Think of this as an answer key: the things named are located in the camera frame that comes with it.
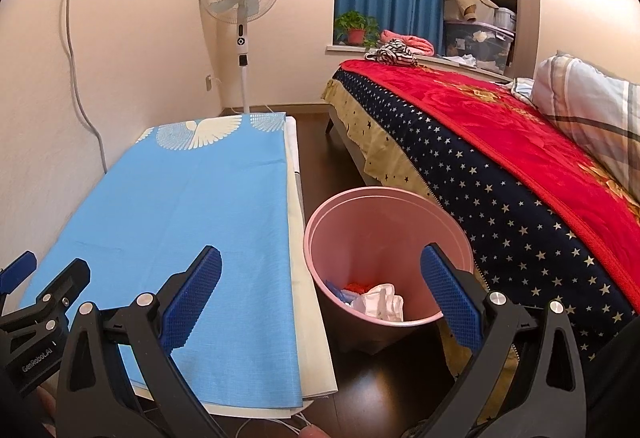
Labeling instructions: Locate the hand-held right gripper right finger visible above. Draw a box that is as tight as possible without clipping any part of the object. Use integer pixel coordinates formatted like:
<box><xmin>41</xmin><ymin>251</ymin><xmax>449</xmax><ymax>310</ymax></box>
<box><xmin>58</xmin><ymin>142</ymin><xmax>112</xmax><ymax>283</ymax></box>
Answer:
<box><xmin>420</xmin><ymin>243</ymin><xmax>587</xmax><ymax>438</ymax></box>

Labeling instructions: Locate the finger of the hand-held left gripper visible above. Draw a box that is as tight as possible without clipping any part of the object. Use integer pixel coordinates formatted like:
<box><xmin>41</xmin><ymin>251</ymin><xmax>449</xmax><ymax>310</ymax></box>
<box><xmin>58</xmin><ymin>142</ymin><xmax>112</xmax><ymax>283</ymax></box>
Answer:
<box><xmin>0</xmin><ymin>251</ymin><xmax>39</xmax><ymax>314</ymax></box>
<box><xmin>22</xmin><ymin>258</ymin><xmax>92</xmax><ymax>319</ymax></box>

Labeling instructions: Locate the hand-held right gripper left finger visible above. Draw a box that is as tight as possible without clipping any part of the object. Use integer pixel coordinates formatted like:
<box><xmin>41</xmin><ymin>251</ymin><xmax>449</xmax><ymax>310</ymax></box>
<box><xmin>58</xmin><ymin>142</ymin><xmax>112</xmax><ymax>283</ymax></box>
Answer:
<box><xmin>54</xmin><ymin>245</ymin><xmax>223</xmax><ymax>438</ymax></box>

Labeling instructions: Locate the cream paper bag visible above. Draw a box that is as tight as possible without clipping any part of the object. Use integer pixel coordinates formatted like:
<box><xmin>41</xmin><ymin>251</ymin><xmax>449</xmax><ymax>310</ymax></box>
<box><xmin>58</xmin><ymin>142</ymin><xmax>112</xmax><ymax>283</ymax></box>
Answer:
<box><xmin>350</xmin><ymin>282</ymin><xmax>405</xmax><ymax>321</ymax></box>

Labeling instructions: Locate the pink plastic bin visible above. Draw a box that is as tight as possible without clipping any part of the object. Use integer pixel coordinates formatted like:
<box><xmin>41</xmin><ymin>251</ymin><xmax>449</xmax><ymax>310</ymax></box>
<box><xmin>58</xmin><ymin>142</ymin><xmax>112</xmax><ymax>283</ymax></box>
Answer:
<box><xmin>303</xmin><ymin>186</ymin><xmax>475</xmax><ymax>328</ymax></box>

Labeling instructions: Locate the person's left hand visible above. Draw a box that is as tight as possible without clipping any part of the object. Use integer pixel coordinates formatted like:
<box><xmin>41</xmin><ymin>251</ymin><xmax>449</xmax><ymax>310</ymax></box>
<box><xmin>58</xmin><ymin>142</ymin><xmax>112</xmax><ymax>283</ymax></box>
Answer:
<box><xmin>27</xmin><ymin>380</ymin><xmax>60</xmax><ymax>425</ymax></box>

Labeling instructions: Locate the person's right hand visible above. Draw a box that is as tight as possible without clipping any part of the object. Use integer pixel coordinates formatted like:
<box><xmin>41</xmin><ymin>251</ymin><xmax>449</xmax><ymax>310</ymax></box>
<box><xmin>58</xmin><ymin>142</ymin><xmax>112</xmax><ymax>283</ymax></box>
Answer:
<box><xmin>295</xmin><ymin>410</ymin><xmax>327</xmax><ymax>438</ymax></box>

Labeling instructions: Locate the blue bird print tablecloth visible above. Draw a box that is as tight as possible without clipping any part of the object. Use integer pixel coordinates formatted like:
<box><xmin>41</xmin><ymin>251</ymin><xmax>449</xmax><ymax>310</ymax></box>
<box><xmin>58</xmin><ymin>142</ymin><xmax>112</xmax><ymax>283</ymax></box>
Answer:
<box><xmin>15</xmin><ymin>114</ymin><xmax>306</xmax><ymax>411</ymax></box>

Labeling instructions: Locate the bed with red blanket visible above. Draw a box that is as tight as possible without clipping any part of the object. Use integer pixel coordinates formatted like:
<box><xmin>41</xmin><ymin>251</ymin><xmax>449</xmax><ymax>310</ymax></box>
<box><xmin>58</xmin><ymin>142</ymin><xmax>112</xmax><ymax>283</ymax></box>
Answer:
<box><xmin>320</xmin><ymin>68</ymin><xmax>640</xmax><ymax>419</ymax></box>

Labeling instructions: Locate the cream underlay sheet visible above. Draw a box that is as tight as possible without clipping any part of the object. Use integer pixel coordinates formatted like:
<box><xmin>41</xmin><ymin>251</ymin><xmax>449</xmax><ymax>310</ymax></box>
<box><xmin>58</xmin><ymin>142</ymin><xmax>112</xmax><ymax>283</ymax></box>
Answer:
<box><xmin>280</xmin><ymin>115</ymin><xmax>340</xmax><ymax>406</ymax></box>

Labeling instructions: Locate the light blue striped cloth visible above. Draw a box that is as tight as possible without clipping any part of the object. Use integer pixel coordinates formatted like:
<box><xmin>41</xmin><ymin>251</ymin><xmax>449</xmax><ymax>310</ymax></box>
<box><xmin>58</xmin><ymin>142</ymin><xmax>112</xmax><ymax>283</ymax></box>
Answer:
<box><xmin>509</xmin><ymin>77</ymin><xmax>539</xmax><ymax>105</ymax></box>

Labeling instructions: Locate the plaid pillow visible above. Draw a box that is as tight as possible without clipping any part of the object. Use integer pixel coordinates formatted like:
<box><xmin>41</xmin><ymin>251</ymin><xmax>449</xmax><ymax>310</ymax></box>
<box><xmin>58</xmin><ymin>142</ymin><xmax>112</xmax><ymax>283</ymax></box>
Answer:
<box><xmin>530</xmin><ymin>50</ymin><xmax>640</xmax><ymax>204</ymax></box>

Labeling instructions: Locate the black white striped cloth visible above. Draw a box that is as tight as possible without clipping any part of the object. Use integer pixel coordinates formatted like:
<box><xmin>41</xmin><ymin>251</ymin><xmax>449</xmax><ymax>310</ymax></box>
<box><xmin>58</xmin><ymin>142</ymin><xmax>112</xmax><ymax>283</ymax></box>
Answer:
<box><xmin>364</xmin><ymin>40</ymin><xmax>420</xmax><ymax>69</ymax></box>

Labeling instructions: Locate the clear plastic storage box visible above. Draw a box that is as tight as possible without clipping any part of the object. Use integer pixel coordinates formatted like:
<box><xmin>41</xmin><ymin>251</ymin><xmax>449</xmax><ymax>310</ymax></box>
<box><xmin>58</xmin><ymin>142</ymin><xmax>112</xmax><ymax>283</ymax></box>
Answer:
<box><xmin>442</xmin><ymin>19</ymin><xmax>516</xmax><ymax>74</ymax></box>

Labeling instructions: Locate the pink folded cloth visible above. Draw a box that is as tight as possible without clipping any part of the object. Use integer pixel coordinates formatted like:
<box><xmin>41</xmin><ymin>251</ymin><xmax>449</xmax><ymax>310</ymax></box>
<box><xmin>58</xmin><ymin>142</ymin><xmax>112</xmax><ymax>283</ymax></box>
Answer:
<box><xmin>380</xmin><ymin>29</ymin><xmax>436</xmax><ymax>56</ymax></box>

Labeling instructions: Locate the potted green plant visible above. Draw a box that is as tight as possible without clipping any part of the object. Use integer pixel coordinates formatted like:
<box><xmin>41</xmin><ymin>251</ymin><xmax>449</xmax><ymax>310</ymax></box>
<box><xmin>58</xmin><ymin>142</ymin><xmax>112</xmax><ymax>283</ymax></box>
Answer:
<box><xmin>334</xmin><ymin>10</ymin><xmax>382</xmax><ymax>46</ymax></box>

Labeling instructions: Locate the grey plastic container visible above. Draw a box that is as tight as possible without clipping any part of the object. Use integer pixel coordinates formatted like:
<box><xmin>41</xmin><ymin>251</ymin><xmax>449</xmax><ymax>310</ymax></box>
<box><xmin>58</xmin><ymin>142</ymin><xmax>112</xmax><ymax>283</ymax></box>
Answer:
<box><xmin>492</xmin><ymin>8</ymin><xmax>517</xmax><ymax>33</ymax></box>

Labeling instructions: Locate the grey wall cable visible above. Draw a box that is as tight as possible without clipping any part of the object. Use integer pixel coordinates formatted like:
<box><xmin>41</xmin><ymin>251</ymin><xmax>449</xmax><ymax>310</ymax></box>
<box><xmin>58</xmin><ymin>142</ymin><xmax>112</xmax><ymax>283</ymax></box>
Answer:
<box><xmin>62</xmin><ymin>0</ymin><xmax>108</xmax><ymax>174</ymax></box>

